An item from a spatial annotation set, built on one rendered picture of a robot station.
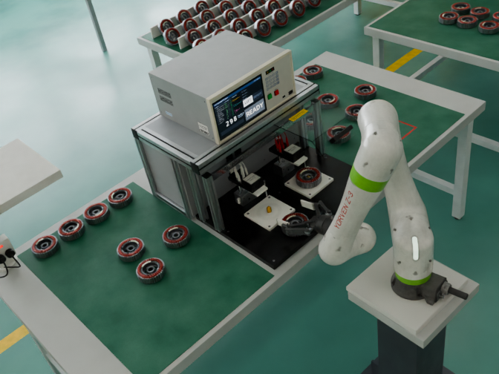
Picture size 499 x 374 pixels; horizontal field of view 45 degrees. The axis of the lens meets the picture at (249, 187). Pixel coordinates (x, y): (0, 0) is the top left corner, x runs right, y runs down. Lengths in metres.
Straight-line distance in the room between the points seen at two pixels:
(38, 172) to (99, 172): 2.07
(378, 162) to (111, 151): 3.06
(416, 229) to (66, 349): 1.28
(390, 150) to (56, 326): 1.37
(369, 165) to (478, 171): 2.18
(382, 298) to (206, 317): 0.62
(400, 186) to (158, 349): 0.99
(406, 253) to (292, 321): 1.20
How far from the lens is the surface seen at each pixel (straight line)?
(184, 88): 2.34
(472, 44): 3.65
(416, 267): 2.06
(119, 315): 2.33
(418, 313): 2.13
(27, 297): 2.57
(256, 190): 2.46
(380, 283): 2.21
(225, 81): 2.33
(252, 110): 2.40
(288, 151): 2.57
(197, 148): 2.35
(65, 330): 2.37
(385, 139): 1.76
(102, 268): 2.52
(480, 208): 3.67
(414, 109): 3.09
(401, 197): 2.09
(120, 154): 4.50
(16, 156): 2.49
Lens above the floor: 2.44
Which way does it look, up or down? 39 degrees down
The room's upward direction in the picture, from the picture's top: 11 degrees counter-clockwise
